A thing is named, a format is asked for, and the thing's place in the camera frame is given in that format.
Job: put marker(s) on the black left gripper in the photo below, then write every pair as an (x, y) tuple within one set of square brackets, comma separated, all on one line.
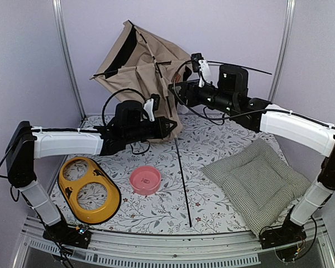
[(161, 130)]

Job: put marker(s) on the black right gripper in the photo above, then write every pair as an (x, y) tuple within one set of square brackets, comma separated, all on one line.
[(188, 87)]

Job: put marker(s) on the beige fabric pet tent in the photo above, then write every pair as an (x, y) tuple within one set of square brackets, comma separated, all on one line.
[(140, 64)]

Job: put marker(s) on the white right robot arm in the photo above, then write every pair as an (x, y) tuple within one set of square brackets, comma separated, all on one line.
[(261, 115)]

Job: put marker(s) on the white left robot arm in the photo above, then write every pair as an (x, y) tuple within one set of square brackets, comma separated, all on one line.
[(29, 143)]

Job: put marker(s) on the pink pet bowl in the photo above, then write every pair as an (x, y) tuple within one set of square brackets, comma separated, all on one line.
[(145, 180)]

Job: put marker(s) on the green checkered pet cushion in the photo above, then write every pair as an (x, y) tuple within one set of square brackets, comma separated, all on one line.
[(259, 184)]

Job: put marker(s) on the floral white table mat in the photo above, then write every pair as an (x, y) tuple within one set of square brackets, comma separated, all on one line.
[(164, 212)]

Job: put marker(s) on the yellow double bowl holder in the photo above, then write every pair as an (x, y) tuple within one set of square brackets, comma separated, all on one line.
[(90, 193)]

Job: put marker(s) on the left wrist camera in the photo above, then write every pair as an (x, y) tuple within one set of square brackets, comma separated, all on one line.
[(153, 107)]

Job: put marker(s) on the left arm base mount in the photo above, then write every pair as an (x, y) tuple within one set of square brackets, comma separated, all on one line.
[(63, 234)]

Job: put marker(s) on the aluminium front rail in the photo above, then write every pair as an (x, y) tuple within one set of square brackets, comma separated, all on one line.
[(118, 249)]

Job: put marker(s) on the right aluminium frame post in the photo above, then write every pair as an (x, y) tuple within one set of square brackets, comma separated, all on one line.
[(287, 27)]

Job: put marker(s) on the aluminium frame post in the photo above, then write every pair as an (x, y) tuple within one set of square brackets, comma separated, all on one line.
[(59, 20), (287, 27)]

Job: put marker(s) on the left aluminium frame post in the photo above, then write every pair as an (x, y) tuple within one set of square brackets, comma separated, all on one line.
[(59, 20)]

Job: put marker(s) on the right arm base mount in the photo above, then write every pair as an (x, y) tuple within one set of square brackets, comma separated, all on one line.
[(285, 234)]

